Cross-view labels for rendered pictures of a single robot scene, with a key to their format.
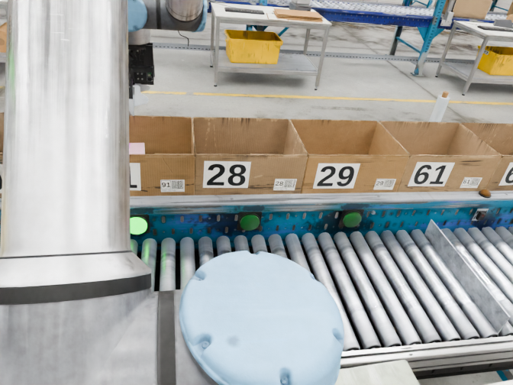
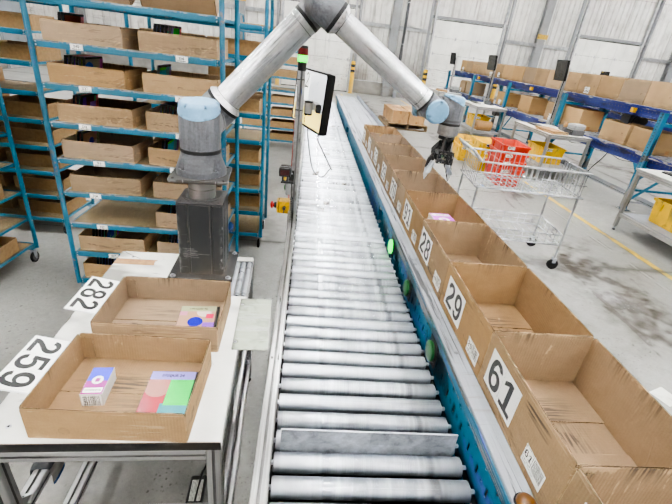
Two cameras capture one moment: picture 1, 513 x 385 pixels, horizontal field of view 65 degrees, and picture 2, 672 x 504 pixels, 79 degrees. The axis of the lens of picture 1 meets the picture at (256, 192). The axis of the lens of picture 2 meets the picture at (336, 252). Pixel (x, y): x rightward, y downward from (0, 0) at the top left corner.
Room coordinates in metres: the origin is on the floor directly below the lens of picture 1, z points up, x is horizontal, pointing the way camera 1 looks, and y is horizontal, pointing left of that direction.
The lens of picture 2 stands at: (0.99, -1.49, 1.68)
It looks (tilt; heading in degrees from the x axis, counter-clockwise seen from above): 27 degrees down; 97
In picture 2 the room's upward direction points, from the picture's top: 7 degrees clockwise
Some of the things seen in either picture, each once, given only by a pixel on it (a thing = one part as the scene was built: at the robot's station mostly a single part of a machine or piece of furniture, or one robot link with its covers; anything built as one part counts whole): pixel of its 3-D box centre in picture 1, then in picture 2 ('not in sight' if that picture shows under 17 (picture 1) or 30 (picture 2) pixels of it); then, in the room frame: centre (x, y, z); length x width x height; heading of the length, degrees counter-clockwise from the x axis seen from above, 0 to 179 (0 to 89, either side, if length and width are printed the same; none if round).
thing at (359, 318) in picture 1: (344, 285); (353, 347); (0.95, -0.33, 0.72); 0.52 x 0.05 x 0.05; 13
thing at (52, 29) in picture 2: not in sight; (96, 34); (-0.73, 0.73, 1.59); 0.40 x 0.30 x 0.10; 11
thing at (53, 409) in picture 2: not in sight; (128, 383); (0.38, -0.76, 0.80); 0.38 x 0.28 x 0.10; 13
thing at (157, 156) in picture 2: not in sight; (191, 153); (-0.28, 0.84, 0.99); 0.40 x 0.30 x 0.10; 10
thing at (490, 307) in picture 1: (460, 270); (369, 443); (1.04, -0.74, 0.76); 0.46 x 0.01 x 0.09; 13
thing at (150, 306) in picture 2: not in sight; (168, 311); (0.30, -0.44, 0.80); 0.38 x 0.28 x 0.10; 15
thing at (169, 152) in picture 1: (138, 154); (439, 221); (1.23, 0.44, 0.96); 0.39 x 0.29 x 0.17; 103
